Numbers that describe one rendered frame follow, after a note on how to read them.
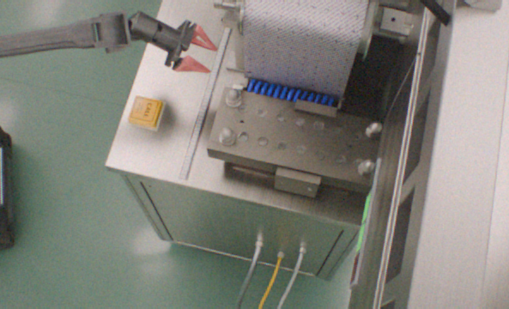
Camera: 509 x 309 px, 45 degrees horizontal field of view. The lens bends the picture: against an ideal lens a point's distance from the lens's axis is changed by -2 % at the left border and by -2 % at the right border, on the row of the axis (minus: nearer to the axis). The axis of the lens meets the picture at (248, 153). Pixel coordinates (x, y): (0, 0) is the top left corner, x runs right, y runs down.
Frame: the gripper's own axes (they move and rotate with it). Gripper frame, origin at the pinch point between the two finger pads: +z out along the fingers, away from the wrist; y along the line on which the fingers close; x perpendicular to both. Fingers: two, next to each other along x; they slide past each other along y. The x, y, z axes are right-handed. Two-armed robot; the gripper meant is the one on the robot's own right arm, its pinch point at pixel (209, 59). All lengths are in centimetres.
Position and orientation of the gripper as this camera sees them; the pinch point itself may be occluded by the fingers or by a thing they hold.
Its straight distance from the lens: 147.3
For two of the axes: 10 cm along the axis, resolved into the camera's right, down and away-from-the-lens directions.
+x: 4.8, -1.9, -8.6
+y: -2.5, 9.1, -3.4
